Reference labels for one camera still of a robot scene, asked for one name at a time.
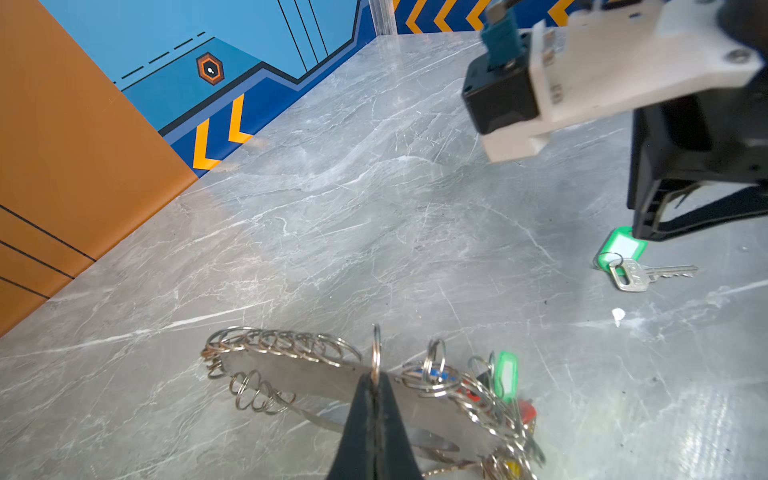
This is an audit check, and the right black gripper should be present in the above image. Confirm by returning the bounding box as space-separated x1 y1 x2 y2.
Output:
627 89 767 242

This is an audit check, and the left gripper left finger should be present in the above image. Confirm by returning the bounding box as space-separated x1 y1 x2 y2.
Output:
326 374 376 480

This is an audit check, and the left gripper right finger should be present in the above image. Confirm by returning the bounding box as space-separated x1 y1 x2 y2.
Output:
374 374 423 480

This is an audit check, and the bunch of coloured keys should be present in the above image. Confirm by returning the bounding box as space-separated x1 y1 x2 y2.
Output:
401 339 546 479

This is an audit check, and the green key tag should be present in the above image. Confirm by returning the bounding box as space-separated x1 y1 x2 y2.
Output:
592 225 700 294

